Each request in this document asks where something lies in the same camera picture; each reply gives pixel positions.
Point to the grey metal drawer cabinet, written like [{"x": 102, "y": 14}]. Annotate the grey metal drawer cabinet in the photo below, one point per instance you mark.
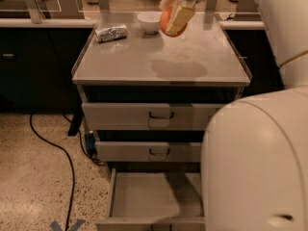
[{"x": 199, "y": 67}]

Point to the orange fruit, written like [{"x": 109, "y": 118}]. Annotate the orange fruit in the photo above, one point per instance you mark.
[{"x": 164, "y": 19}]

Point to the middle grey drawer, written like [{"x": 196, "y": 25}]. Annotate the middle grey drawer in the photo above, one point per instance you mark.
[{"x": 125, "y": 151}]

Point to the blue power adapter box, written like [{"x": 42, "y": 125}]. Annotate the blue power adapter box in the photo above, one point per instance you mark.
[{"x": 90, "y": 143}]

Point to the blue tape floor marker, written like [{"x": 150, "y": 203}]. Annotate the blue tape floor marker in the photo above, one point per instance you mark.
[{"x": 74, "y": 227}]

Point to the silver foil snack bag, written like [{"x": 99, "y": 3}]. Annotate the silver foil snack bag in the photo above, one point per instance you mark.
[{"x": 111, "y": 33}]

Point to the bottom grey open drawer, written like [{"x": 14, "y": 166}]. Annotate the bottom grey open drawer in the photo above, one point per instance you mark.
[{"x": 153, "y": 201}]

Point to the white ceramic bowl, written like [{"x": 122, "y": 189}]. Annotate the white ceramic bowl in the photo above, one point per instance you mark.
[{"x": 150, "y": 21}]

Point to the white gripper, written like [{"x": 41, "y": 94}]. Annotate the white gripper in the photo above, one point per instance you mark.
[{"x": 182, "y": 16}]

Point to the long white counter rail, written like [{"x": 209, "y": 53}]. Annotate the long white counter rail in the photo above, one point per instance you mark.
[{"x": 82, "y": 23}]

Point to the top grey drawer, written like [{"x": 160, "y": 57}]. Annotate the top grey drawer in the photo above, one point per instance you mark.
[{"x": 148, "y": 116}]

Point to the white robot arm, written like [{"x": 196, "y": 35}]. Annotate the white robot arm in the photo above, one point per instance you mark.
[{"x": 254, "y": 155}]

